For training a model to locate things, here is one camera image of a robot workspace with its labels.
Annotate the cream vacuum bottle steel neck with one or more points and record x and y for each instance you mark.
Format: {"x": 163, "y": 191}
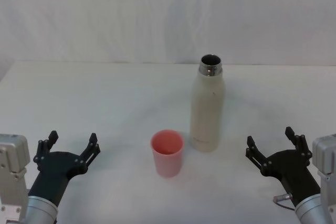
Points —
{"x": 207, "y": 111}

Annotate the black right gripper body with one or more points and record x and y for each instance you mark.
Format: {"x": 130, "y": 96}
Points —
{"x": 294, "y": 171}

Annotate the white tablecloth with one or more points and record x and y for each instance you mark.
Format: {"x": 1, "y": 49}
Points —
{"x": 110, "y": 103}

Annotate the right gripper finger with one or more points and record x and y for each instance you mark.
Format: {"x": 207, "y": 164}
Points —
{"x": 299, "y": 142}
{"x": 254, "y": 153}

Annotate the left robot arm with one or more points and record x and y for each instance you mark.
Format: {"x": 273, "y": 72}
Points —
{"x": 13, "y": 155}

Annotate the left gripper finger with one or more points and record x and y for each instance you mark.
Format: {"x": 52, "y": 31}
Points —
{"x": 90, "y": 150}
{"x": 47, "y": 146}

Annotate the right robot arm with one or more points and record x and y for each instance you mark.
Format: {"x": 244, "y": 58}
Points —
{"x": 326, "y": 161}

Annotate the pink plastic cup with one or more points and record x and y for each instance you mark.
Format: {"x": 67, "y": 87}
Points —
{"x": 168, "y": 161}

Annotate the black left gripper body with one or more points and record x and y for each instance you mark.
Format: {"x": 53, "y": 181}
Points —
{"x": 56, "y": 169}

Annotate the white curtain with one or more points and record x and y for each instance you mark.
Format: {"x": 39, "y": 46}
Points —
{"x": 105, "y": 14}

